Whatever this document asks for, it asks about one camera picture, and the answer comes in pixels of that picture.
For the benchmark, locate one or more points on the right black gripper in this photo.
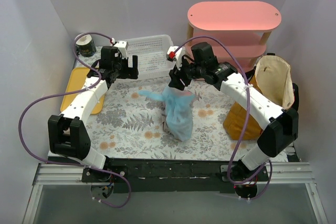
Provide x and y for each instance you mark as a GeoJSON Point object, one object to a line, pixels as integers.
{"type": "Point", "coordinates": [177, 79]}

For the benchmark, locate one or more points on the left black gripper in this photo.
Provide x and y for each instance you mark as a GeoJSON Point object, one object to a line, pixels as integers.
{"type": "Point", "coordinates": [126, 69]}

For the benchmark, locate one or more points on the blue plastic grocery bag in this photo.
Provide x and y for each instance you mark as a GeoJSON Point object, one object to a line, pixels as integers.
{"type": "Point", "coordinates": [177, 110]}

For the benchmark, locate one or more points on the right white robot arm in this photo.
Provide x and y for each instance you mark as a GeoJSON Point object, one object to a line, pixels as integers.
{"type": "Point", "coordinates": [279, 126]}

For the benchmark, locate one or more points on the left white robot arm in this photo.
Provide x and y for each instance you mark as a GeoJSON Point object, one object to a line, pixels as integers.
{"type": "Point", "coordinates": [67, 132]}

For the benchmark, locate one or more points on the white plastic basket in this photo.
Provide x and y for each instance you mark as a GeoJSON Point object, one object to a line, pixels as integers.
{"type": "Point", "coordinates": [151, 52]}

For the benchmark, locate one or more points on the dark tape roll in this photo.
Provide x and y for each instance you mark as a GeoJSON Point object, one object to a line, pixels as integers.
{"type": "Point", "coordinates": [85, 45]}

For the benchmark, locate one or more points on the floral table mat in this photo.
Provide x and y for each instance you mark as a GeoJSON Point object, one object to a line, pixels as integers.
{"type": "Point", "coordinates": [131, 126]}

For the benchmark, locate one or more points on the yellow plastic tray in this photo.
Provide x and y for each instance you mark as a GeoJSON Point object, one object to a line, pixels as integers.
{"type": "Point", "coordinates": [76, 82]}

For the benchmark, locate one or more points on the pink three-tier shelf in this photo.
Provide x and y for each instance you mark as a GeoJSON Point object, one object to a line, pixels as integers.
{"type": "Point", "coordinates": [240, 28]}

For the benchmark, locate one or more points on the yellow canvas tote bag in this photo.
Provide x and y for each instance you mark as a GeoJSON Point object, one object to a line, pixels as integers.
{"type": "Point", "coordinates": [271, 77]}

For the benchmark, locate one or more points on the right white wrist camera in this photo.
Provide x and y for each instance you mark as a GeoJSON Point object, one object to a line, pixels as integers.
{"type": "Point", "coordinates": [175, 54]}

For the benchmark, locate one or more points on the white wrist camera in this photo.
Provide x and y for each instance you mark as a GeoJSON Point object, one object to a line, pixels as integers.
{"type": "Point", "coordinates": [175, 54]}
{"type": "Point", "coordinates": [122, 47]}

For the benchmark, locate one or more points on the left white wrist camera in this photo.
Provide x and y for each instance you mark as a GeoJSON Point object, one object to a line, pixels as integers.
{"type": "Point", "coordinates": [122, 47]}

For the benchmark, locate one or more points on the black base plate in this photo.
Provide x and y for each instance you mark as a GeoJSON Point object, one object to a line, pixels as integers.
{"type": "Point", "coordinates": [163, 175]}

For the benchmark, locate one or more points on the aluminium rail frame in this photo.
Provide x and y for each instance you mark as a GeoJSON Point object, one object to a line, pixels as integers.
{"type": "Point", "coordinates": [282, 173]}

